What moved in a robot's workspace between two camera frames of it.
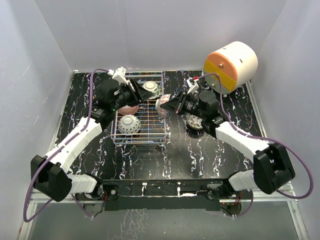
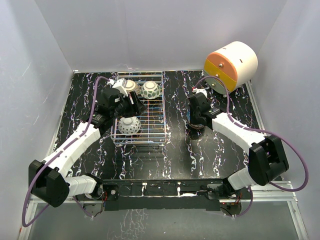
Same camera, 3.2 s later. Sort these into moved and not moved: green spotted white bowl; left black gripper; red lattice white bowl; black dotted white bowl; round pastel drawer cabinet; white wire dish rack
Moved: left black gripper; red lattice white bowl
Not moved: green spotted white bowl; white wire dish rack; black dotted white bowl; round pastel drawer cabinet
